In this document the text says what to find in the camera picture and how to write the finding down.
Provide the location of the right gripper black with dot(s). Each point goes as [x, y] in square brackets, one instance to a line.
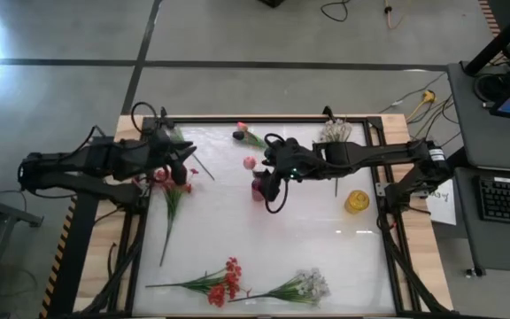
[299, 161]

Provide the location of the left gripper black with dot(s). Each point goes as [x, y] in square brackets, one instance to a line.
[162, 153]

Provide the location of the pink artificial tulip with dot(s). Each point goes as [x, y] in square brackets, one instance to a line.
[249, 162]
[242, 126]

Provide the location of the red artificial flower bunch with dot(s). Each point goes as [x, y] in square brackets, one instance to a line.
[219, 292]
[172, 199]

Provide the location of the white artificial flower bunch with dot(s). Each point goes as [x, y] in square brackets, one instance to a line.
[301, 288]
[334, 130]

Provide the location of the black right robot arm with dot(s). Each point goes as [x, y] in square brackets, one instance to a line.
[379, 155]

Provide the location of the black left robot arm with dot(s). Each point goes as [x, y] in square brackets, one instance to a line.
[82, 159]

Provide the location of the red glass vase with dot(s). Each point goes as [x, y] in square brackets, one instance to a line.
[257, 192]

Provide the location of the yellow glass vase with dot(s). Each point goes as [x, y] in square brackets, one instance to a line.
[357, 203]

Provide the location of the glossy white table sheet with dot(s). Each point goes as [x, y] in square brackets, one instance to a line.
[237, 230]

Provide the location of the black beam hazard tape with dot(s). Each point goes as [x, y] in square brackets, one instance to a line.
[67, 257]

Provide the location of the white paper sheet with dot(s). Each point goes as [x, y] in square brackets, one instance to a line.
[443, 206]

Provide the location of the black diagonal support bar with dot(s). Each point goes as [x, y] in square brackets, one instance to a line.
[458, 158]

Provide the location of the grey desk with monitor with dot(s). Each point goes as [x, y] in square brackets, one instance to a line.
[476, 133]

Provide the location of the grey desk with keyboard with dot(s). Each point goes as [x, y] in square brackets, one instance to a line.
[494, 248]

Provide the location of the black computer keyboard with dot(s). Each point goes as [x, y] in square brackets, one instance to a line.
[509, 201]

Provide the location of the black diagonal stand pole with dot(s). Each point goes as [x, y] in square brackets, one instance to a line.
[498, 42]

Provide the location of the orange black striped strip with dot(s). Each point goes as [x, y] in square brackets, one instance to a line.
[489, 17]

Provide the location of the black metal table frame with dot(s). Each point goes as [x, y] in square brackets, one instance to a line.
[259, 119]

